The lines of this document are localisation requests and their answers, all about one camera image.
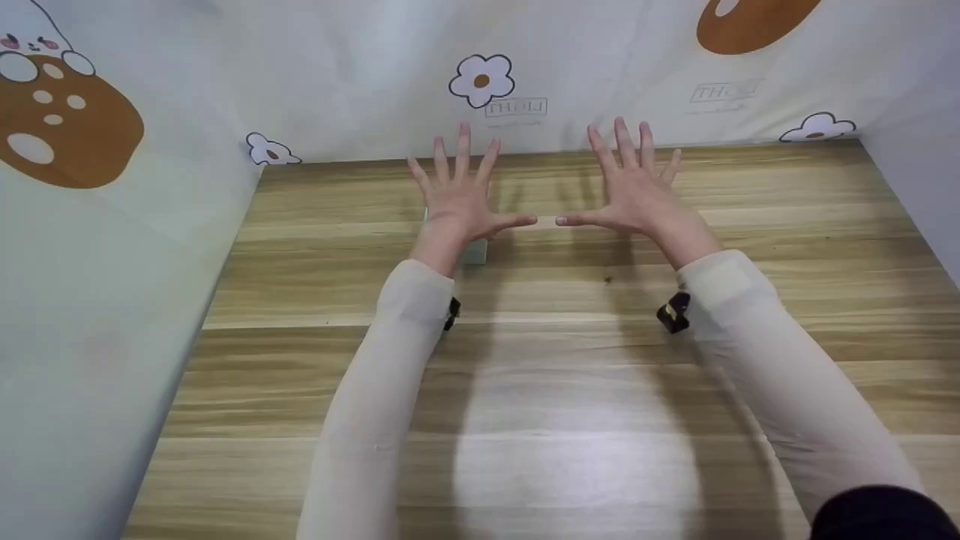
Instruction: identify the person's left hand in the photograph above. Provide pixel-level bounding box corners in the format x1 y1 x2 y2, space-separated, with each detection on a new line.
407 123 539 252

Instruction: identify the person's right forearm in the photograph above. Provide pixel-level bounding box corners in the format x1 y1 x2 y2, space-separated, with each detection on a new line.
651 214 927 526

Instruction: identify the person's left forearm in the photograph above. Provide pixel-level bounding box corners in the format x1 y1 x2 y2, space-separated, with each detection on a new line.
295 234 470 540

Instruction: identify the small white box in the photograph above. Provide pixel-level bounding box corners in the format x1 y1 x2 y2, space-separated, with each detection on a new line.
422 207 490 266

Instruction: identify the person's right hand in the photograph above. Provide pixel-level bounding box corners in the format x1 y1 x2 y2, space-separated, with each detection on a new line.
555 117 683 252

